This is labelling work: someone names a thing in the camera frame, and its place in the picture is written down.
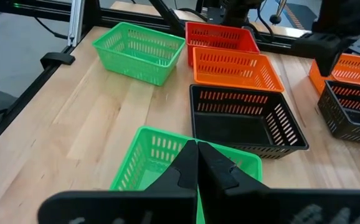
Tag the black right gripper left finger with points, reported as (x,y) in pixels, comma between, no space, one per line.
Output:
(155,207)

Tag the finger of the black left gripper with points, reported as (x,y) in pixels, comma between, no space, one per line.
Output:
(310,45)
(332,49)

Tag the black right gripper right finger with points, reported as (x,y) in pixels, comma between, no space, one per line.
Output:
(261,207)

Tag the green plastic slotted basket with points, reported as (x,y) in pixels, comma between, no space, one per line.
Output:
(149,161)
(130,69)

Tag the black plastic slotted basket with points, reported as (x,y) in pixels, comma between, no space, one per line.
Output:
(230,127)
(332,118)

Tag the red plastic slotted basket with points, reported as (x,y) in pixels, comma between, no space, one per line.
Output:
(220,43)

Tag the orange plastic slotted basket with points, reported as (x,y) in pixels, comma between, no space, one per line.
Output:
(223,79)
(317,77)

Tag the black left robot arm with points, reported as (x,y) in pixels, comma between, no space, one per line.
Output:
(236,12)

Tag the black striped floor mat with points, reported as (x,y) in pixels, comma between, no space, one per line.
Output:
(298,15)

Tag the silver aluminium extrusion post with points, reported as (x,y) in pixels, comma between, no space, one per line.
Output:
(75,21)

